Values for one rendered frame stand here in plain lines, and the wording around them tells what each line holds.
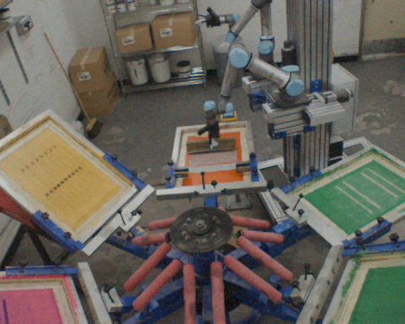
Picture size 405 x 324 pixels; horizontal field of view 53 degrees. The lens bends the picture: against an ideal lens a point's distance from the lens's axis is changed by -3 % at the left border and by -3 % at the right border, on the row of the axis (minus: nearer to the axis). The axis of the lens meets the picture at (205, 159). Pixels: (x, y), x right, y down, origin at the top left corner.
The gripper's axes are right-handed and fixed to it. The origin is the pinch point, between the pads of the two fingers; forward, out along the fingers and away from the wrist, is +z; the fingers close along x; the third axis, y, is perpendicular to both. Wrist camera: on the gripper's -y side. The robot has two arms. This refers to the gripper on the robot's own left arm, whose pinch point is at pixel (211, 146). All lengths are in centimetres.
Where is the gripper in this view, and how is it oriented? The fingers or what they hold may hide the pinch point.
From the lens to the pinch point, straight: 299.9
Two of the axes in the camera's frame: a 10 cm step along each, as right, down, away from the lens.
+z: 1.0, 8.1, 5.8
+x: 0.2, -5.9, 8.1
